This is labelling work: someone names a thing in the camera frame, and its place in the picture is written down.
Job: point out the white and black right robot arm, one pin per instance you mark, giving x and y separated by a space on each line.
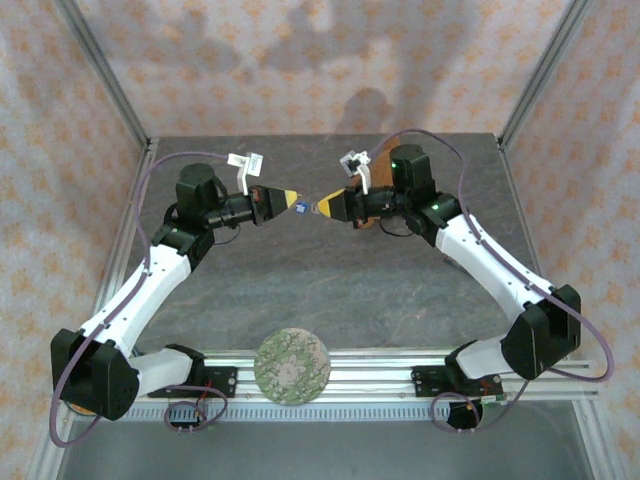
485 270

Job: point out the aluminium frame post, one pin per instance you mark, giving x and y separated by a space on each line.
542 70
100 70

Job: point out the aluminium table side rail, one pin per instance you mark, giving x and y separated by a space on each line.
120 250
520 200

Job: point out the round orange and blue coaster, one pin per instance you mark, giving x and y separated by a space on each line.
85 410

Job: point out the small blue block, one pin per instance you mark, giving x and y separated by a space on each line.
301 207

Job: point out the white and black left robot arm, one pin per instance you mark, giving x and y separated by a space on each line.
150 290

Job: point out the small green circuit board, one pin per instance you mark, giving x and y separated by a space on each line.
494 398

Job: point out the brown plush toy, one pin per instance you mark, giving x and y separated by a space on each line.
382 170

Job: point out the round green floral plate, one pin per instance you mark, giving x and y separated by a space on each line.
292 365

